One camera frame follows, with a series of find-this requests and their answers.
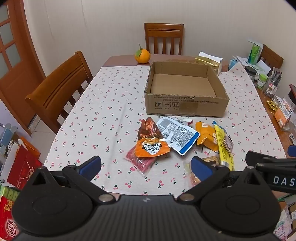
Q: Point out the orange paper bag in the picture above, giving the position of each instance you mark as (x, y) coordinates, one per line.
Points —
(30, 148)

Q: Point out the floral patterned bag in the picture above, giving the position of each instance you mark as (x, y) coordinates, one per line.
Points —
(282, 229)

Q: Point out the clear container orange label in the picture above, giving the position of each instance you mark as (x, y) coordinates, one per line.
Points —
(285, 111)

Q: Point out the pale blue paper bag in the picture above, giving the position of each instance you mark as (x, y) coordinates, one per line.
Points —
(7, 136)

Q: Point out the dark lidded jar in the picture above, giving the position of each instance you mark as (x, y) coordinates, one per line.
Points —
(250, 73)

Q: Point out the cherry print tablecloth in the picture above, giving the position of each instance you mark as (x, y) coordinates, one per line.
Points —
(104, 104)

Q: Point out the small brown round-print packet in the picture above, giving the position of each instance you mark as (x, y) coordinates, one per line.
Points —
(229, 143)

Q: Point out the tangerine with leaf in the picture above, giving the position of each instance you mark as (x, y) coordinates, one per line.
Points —
(143, 56)

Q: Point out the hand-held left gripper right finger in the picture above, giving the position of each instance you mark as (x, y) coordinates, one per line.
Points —
(201, 168)

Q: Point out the cardboard box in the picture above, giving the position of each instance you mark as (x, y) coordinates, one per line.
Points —
(185, 104)

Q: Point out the long yellow snack packet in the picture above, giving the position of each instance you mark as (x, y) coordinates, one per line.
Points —
(222, 148)

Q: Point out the clear jar with sticks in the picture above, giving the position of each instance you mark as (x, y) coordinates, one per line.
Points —
(272, 83)

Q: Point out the green lid jar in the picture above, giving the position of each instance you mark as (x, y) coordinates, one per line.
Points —
(262, 81)

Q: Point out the gold foil candy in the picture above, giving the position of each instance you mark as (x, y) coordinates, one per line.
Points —
(272, 104)

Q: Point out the red paper bag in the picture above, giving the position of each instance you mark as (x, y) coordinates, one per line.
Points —
(23, 169)

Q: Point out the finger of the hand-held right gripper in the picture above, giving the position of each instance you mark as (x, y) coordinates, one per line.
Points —
(254, 156)
(292, 151)

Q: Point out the white paper envelope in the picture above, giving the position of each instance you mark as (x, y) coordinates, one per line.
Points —
(208, 55)

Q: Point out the gold foil packet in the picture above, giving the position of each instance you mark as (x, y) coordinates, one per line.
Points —
(208, 62)

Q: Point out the green white carton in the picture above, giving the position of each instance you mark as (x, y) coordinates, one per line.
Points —
(255, 52)

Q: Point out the wooden curved-back chair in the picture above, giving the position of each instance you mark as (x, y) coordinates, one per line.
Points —
(57, 85)

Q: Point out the wooden glass-panel door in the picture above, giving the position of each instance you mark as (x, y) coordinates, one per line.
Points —
(13, 81)

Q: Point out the clear cracker packet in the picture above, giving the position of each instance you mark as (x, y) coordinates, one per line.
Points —
(212, 160)

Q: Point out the plain orange snack packet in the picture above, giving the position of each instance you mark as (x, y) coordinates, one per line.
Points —
(205, 134)

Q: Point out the red green gift box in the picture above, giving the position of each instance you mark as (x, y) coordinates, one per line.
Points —
(7, 213)

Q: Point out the white red snack packet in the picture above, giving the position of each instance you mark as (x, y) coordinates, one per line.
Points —
(187, 120)

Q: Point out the silver blue-edged snack packet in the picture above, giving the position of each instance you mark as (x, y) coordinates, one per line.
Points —
(178, 136)

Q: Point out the white paper stack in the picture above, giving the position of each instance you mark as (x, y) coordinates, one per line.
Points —
(263, 66)

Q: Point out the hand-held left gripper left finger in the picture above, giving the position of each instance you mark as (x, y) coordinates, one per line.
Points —
(89, 165)

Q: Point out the light blue small item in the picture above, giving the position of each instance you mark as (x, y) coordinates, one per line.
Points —
(233, 64)

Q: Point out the wooden slat-back chair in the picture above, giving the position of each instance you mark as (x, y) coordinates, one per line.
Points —
(164, 30)

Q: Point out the orange white-print snack packet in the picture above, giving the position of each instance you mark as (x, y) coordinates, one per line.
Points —
(151, 148)

